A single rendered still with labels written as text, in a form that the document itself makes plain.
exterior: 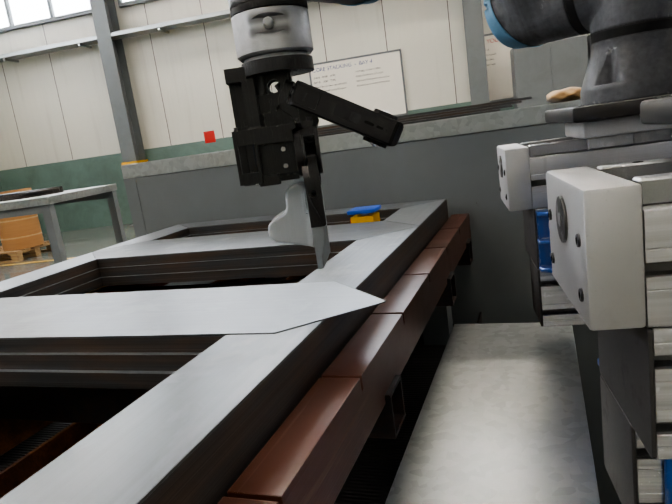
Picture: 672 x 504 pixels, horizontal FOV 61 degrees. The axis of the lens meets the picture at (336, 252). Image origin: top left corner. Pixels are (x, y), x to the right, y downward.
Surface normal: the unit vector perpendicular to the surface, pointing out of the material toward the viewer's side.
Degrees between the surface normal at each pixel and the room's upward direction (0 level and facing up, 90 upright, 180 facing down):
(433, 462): 0
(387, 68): 90
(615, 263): 90
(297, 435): 0
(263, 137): 90
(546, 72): 90
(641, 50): 73
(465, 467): 0
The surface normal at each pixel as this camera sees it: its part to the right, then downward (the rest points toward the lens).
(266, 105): 0.02, 0.19
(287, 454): -0.14, -0.97
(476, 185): -0.33, 0.23
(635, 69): -0.48, -0.07
